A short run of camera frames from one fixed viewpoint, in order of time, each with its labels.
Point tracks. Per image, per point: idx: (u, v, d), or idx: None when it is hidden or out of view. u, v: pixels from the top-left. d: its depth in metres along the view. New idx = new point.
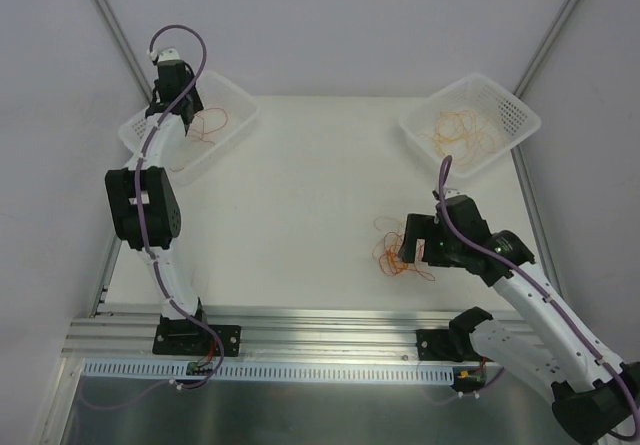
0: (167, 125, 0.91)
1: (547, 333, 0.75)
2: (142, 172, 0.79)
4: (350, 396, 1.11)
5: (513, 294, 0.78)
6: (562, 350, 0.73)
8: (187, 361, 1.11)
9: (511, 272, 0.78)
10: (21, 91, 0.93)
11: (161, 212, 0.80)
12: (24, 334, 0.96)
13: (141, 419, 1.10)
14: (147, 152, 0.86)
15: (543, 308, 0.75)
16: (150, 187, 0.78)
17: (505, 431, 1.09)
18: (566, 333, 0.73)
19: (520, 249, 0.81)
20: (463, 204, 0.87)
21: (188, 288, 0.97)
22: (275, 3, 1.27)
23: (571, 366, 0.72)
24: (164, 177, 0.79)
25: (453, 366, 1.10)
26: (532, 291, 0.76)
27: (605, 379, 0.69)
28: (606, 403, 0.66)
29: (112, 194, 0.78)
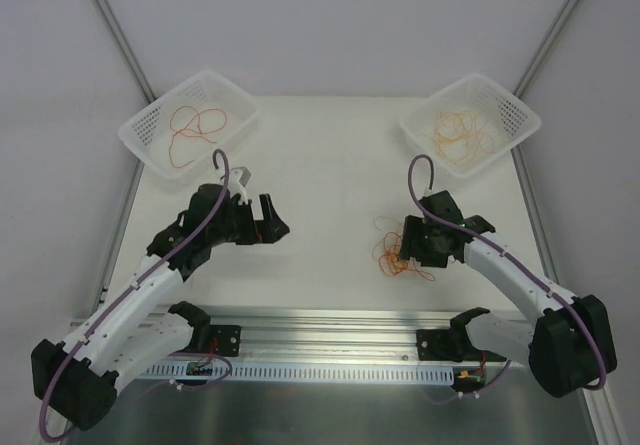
0: (150, 284, 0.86)
1: (506, 280, 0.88)
2: (70, 358, 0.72)
4: (350, 396, 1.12)
5: (477, 255, 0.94)
6: (519, 290, 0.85)
8: (187, 361, 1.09)
9: (472, 238, 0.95)
10: (21, 92, 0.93)
11: (72, 404, 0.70)
12: (25, 335, 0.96)
13: (143, 418, 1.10)
14: (95, 331, 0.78)
15: (499, 261, 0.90)
16: (69, 377, 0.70)
17: (503, 431, 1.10)
18: (520, 277, 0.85)
19: (482, 222, 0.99)
20: (438, 195, 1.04)
21: (171, 337, 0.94)
22: (274, 3, 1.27)
23: (530, 307, 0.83)
24: (86, 380, 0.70)
25: (453, 366, 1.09)
26: (490, 249, 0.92)
27: (556, 308, 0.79)
28: (561, 329, 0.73)
29: (35, 364, 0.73)
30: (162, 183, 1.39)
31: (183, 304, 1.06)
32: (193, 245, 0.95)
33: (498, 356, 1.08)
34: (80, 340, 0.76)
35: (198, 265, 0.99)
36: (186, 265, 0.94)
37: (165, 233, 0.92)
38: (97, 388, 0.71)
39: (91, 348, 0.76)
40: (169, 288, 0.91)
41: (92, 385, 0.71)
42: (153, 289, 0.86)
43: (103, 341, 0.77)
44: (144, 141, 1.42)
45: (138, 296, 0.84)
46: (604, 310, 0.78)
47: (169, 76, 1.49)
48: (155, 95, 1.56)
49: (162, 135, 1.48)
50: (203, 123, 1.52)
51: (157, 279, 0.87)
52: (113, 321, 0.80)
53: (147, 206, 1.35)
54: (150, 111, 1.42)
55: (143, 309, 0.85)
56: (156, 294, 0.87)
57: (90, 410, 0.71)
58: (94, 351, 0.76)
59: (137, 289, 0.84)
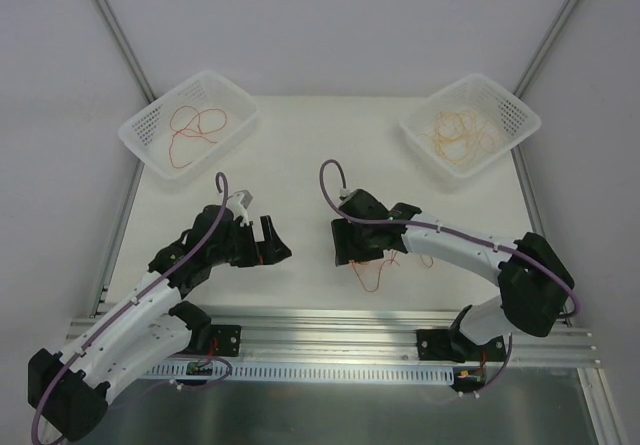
0: (149, 302, 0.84)
1: (451, 252, 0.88)
2: (66, 370, 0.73)
4: (350, 396, 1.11)
5: (416, 242, 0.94)
6: (466, 256, 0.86)
8: (187, 361, 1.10)
9: (406, 228, 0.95)
10: (21, 92, 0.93)
11: (63, 417, 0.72)
12: (25, 334, 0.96)
13: (142, 418, 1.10)
14: (92, 344, 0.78)
15: (438, 237, 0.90)
16: (62, 391, 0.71)
17: (505, 431, 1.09)
18: (462, 244, 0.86)
19: (407, 208, 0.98)
20: (356, 196, 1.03)
21: (168, 342, 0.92)
22: (274, 3, 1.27)
23: (484, 268, 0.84)
24: (77, 400, 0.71)
25: (453, 366, 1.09)
26: (425, 229, 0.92)
27: (506, 258, 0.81)
28: (519, 277, 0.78)
29: (31, 372, 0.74)
30: (162, 183, 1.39)
31: (186, 304, 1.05)
32: (193, 264, 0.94)
33: (496, 355, 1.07)
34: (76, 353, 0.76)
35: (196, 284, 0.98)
36: (185, 283, 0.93)
37: (167, 251, 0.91)
38: (91, 403, 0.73)
39: (87, 360, 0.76)
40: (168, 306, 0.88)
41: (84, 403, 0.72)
42: (152, 307, 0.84)
43: (98, 356, 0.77)
44: (144, 141, 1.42)
45: (136, 312, 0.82)
46: (545, 240, 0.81)
47: (169, 75, 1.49)
48: (155, 95, 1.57)
49: (162, 135, 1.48)
50: (203, 123, 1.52)
51: (157, 296, 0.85)
52: (110, 335, 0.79)
53: (147, 206, 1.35)
54: (151, 111, 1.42)
55: (142, 325, 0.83)
56: (156, 309, 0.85)
57: (81, 422, 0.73)
58: (90, 364, 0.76)
59: (135, 304, 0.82)
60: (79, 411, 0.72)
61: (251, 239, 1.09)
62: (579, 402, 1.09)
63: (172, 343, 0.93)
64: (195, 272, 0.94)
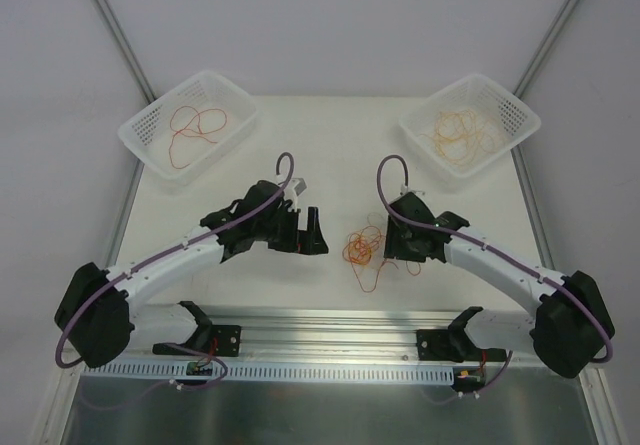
0: (197, 249, 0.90)
1: (494, 274, 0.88)
2: (111, 287, 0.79)
4: (351, 396, 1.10)
5: (458, 253, 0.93)
6: (508, 281, 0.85)
8: (187, 361, 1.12)
9: (450, 237, 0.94)
10: (21, 91, 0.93)
11: (88, 339, 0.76)
12: (25, 334, 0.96)
13: (141, 419, 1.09)
14: (139, 271, 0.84)
15: (482, 254, 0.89)
16: (103, 303, 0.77)
17: (507, 431, 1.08)
18: (506, 268, 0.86)
19: (455, 218, 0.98)
20: (406, 198, 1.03)
21: (178, 322, 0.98)
22: (275, 3, 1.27)
23: (522, 294, 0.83)
24: (117, 312, 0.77)
25: (453, 366, 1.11)
26: (469, 244, 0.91)
27: (550, 292, 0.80)
28: (560, 314, 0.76)
29: (77, 281, 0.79)
30: (162, 183, 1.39)
31: (191, 303, 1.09)
32: (239, 232, 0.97)
33: (496, 355, 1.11)
34: (122, 274, 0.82)
35: (239, 253, 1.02)
36: (228, 248, 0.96)
37: (217, 213, 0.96)
38: (122, 321, 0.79)
39: (132, 284, 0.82)
40: (207, 262, 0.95)
41: (118, 321, 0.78)
42: (197, 255, 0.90)
43: (142, 282, 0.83)
44: (144, 141, 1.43)
45: (183, 255, 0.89)
46: (594, 282, 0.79)
47: (169, 75, 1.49)
48: (155, 95, 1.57)
49: (163, 135, 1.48)
50: (203, 123, 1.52)
51: (203, 248, 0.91)
52: (156, 268, 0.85)
53: (146, 206, 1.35)
54: (150, 111, 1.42)
55: (182, 268, 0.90)
56: (201, 258, 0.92)
57: (106, 338, 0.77)
58: (134, 289, 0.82)
59: (185, 249, 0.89)
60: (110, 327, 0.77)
61: (295, 226, 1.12)
62: (581, 403, 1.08)
63: (181, 326, 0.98)
64: (241, 241, 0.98)
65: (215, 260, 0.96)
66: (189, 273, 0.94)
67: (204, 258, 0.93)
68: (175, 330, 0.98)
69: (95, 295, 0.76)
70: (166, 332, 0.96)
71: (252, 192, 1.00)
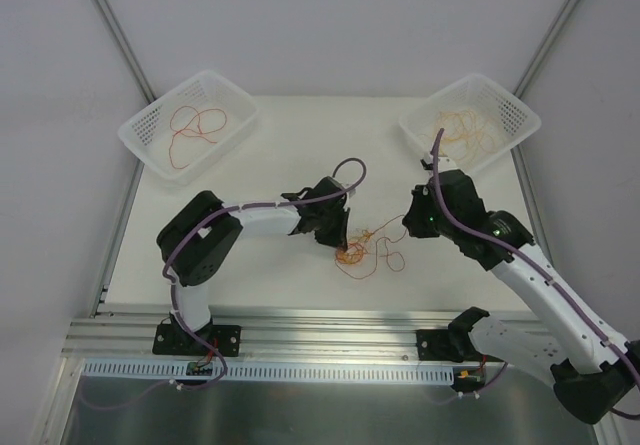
0: (284, 211, 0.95)
1: (551, 316, 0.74)
2: (226, 212, 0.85)
4: (350, 396, 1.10)
5: (514, 277, 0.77)
6: (565, 331, 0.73)
8: (187, 361, 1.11)
9: (511, 256, 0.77)
10: (20, 93, 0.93)
11: (201, 251, 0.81)
12: (24, 335, 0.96)
13: (143, 418, 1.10)
14: (247, 210, 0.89)
15: (546, 291, 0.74)
16: (220, 223, 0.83)
17: (506, 431, 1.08)
18: (570, 318, 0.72)
19: (517, 228, 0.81)
20: (461, 184, 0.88)
21: (203, 304, 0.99)
22: (274, 2, 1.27)
23: (577, 351, 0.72)
24: (233, 233, 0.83)
25: (453, 366, 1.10)
26: (532, 273, 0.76)
27: (612, 361, 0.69)
28: (616, 386, 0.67)
29: (197, 201, 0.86)
30: (162, 184, 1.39)
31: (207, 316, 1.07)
32: (308, 211, 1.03)
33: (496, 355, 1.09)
34: (234, 206, 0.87)
35: (304, 231, 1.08)
36: (298, 224, 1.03)
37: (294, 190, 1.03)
38: (227, 246, 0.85)
39: (242, 216, 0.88)
40: (279, 230, 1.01)
41: (226, 243, 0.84)
42: (282, 217, 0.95)
43: (247, 219, 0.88)
44: (144, 141, 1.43)
45: (274, 212, 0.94)
46: None
47: (169, 75, 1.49)
48: (155, 95, 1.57)
49: (163, 135, 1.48)
50: (202, 123, 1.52)
51: (288, 212, 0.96)
52: (262, 212, 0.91)
53: (147, 206, 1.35)
54: (151, 111, 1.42)
55: (269, 224, 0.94)
56: (280, 222, 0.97)
57: (208, 259, 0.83)
58: (244, 220, 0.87)
59: (276, 207, 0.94)
60: (217, 248, 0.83)
61: (343, 224, 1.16)
62: None
63: (202, 311, 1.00)
64: (311, 220, 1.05)
65: (285, 230, 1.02)
66: (265, 231, 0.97)
67: (282, 222, 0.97)
68: (196, 311, 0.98)
69: (218, 213, 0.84)
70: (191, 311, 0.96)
71: (324, 182, 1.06)
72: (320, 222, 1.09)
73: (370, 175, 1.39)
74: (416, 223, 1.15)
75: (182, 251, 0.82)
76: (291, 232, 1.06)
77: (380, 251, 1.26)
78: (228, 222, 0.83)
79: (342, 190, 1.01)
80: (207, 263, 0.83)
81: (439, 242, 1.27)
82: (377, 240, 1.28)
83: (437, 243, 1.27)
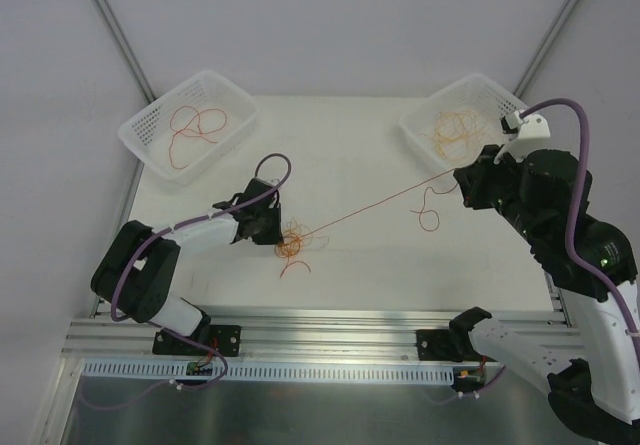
0: (220, 222, 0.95)
1: (610, 364, 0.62)
2: (160, 236, 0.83)
4: (349, 396, 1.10)
5: (592, 312, 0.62)
6: (614, 381, 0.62)
8: (187, 361, 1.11)
9: (606, 293, 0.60)
10: (20, 93, 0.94)
11: (142, 285, 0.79)
12: (24, 335, 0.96)
13: (140, 419, 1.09)
14: (180, 228, 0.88)
15: (621, 341, 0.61)
16: (156, 251, 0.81)
17: (506, 431, 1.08)
18: (630, 372, 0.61)
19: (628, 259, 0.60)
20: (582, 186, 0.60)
21: (187, 309, 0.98)
22: (275, 3, 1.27)
23: (614, 397, 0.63)
24: (174, 253, 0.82)
25: (453, 366, 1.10)
26: (617, 318, 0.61)
27: None
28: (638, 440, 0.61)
29: (124, 234, 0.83)
30: (162, 184, 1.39)
31: (204, 315, 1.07)
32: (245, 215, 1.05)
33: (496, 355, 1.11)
34: (165, 229, 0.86)
35: (244, 238, 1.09)
36: (238, 230, 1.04)
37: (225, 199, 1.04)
38: (170, 271, 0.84)
39: (175, 236, 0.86)
40: (218, 242, 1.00)
41: (169, 267, 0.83)
42: (219, 228, 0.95)
43: (182, 238, 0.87)
44: (144, 141, 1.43)
45: (209, 225, 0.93)
46: None
47: (169, 75, 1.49)
48: (155, 95, 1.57)
49: (163, 135, 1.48)
50: (202, 123, 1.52)
51: (224, 221, 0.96)
52: (194, 228, 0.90)
53: (147, 206, 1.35)
54: (151, 110, 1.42)
55: (207, 237, 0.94)
56: (220, 231, 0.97)
57: (155, 289, 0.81)
58: (179, 240, 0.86)
59: (211, 218, 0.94)
60: (161, 275, 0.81)
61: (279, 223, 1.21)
62: None
63: (190, 313, 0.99)
64: (250, 224, 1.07)
65: (227, 240, 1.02)
66: (205, 245, 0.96)
67: (220, 232, 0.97)
68: (183, 314, 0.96)
69: (150, 239, 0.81)
70: (179, 318, 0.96)
71: (252, 185, 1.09)
72: (258, 225, 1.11)
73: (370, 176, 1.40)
74: (472, 198, 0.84)
75: (123, 290, 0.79)
76: (233, 241, 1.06)
77: (380, 251, 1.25)
78: (166, 244, 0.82)
79: (272, 188, 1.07)
80: (153, 293, 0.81)
81: (439, 242, 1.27)
82: (376, 240, 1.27)
83: (437, 243, 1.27)
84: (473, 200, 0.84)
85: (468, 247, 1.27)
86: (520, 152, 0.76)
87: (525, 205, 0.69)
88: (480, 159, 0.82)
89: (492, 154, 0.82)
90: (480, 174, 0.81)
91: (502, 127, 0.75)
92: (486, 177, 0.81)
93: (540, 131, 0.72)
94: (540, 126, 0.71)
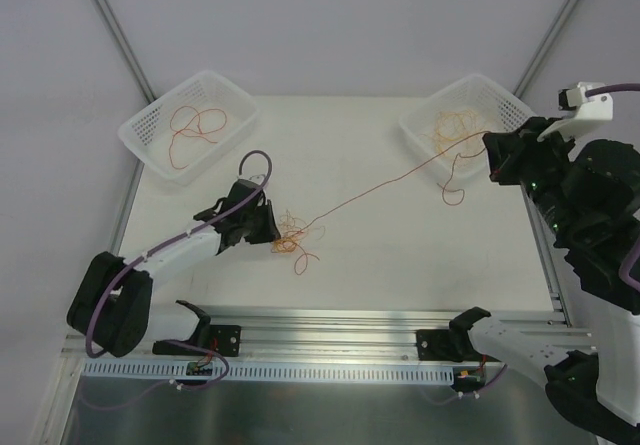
0: (199, 237, 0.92)
1: (628, 369, 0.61)
2: (130, 269, 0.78)
4: (350, 396, 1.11)
5: (623, 316, 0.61)
6: (628, 384, 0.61)
8: (187, 361, 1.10)
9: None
10: (20, 93, 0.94)
11: (115, 321, 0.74)
12: (24, 335, 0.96)
13: (141, 420, 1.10)
14: (153, 254, 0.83)
15: None
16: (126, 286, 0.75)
17: (504, 431, 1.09)
18: None
19: None
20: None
21: (178, 315, 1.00)
22: (275, 3, 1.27)
23: (622, 397, 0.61)
24: (144, 288, 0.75)
25: (453, 366, 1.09)
26: None
27: None
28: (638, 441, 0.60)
29: (96, 269, 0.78)
30: (162, 184, 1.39)
31: (203, 315, 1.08)
32: (229, 223, 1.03)
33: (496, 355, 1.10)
34: (137, 258, 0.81)
35: (232, 244, 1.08)
36: (223, 240, 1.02)
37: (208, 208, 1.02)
38: (144, 307, 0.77)
39: (149, 265, 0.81)
40: (202, 255, 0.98)
41: (142, 302, 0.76)
42: (198, 244, 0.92)
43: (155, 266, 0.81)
44: (144, 141, 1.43)
45: (187, 243, 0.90)
46: None
47: (169, 75, 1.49)
48: (155, 95, 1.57)
49: (163, 135, 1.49)
50: (202, 123, 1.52)
51: (203, 235, 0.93)
52: (170, 253, 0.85)
53: (147, 206, 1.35)
54: (151, 110, 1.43)
55: (186, 256, 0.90)
56: (200, 247, 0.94)
57: (129, 325, 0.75)
58: (152, 269, 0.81)
59: (189, 236, 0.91)
60: (133, 310, 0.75)
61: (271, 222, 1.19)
62: None
63: (186, 318, 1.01)
64: (235, 231, 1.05)
65: (209, 252, 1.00)
66: (185, 265, 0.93)
67: (200, 248, 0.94)
68: (176, 324, 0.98)
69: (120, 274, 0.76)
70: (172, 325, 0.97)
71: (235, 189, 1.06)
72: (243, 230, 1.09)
73: (370, 176, 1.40)
74: (502, 172, 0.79)
75: (97, 325, 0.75)
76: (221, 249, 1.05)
77: (380, 250, 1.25)
78: (136, 278, 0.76)
79: (255, 191, 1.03)
80: (127, 329, 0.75)
81: (439, 242, 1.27)
82: (376, 240, 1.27)
83: (437, 243, 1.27)
84: (502, 174, 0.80)
85: (468, 246, 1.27)
86: (573, 133, 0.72)
87: (566, 200, 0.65)
88: (523, 134, 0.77)
89: (536, 131, 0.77)
90: (518, 150, 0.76)
91: (560, 102, 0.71)
92: (523, 155, 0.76)
93: (599, 111, 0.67)
94: (602, 105, 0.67)
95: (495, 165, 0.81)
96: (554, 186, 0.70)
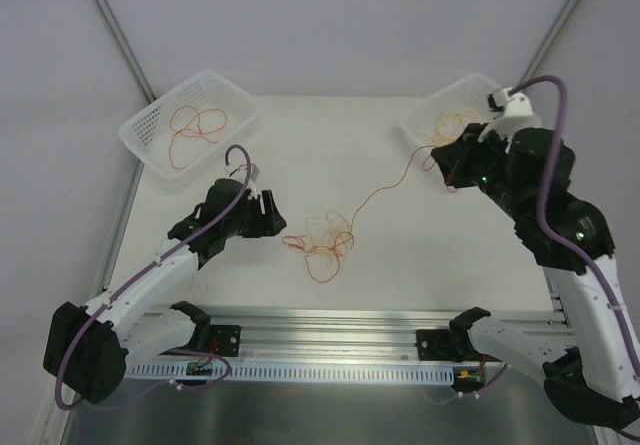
0: (171, 263, 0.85)
1: (595, 340, 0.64)
2: (94, 319, 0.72)
4: (350, 396, 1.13)
5: (573, 286, 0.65)
6: (601, 357, 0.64)
8: (187, 361, 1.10)
9: (584, 267, 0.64)
10: (21, 92, 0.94)
11: (86, 374, 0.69)
12: (24, 335, 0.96)
13: (143, 419, 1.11)
14: (118, 298, 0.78)
15: (604, 314, 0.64)
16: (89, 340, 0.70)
17: (504, 430, 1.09)
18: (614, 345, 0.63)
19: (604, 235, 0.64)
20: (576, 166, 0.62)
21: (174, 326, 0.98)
22: (275, 3, 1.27)
23: (601, 373, 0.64)
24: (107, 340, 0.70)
25: (453, 366, 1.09)
26: (597, 292, 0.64)
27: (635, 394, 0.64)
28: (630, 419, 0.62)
29: (59, 324, 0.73)
30: (162, 184, 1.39)
31: (203, 315, 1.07)
32: (210, 234, 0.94)
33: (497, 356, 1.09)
34: (101, 306, 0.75)
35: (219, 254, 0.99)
36: (202, 255, 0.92)
37: (184, 222, 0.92)
38: (112, 356, 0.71)
39: (114, 311, 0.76)
40: (184, 273, 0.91)
41: (109, 353, 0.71)
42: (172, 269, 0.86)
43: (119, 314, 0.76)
44: (144, 141, 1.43)
45: (157, 272, 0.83)
46: None
47: (169, 75, 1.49)
48: (155, 95, 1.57)
49: (163, 135, 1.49)
50: (201, 123, 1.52)
51: (176, 258, 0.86)
52: (137, 292, 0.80)
53: (147, 206, 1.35)
54: (151, 111, 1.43)
55: (159, 286, 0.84)
56: (176, 271, 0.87)
57: (102, 375, 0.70)
58: (118, 317, 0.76)
59: (160, 262, 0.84)
60: (101, 363, 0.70)
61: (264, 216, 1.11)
62: None
63: (184, 325, 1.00)
64: (218, 242, 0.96)
65: (192, 269, 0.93)
66: (164, 290, 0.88)
67: (177, 271, 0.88)
68: (174, 337, 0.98)
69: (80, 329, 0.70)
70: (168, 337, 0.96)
71: (213, 195, 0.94)
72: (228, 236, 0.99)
73: (370, 176, 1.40)
74: (454, 176, 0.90)
75: (69, 370, 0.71)
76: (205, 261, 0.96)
77: (380, 251, 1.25)
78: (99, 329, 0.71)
79: (234, 198, 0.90)
80: (100, 379, 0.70)
81: (439, 242, 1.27)
82: (376, 240, 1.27)
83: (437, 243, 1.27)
84: (455, 178, 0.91)
85: (468, 246, 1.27)
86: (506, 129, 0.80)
87: (511, 184, 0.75)
88: (465, 139, 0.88)
89: (476, 132, 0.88)
90: (463, 154, 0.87)
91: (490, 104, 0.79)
92: (469, 156, 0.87)
93: (524, 109, 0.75)
94: (524, 105, 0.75)
95: (447, 172, 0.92)
96: (501, 177, 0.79)
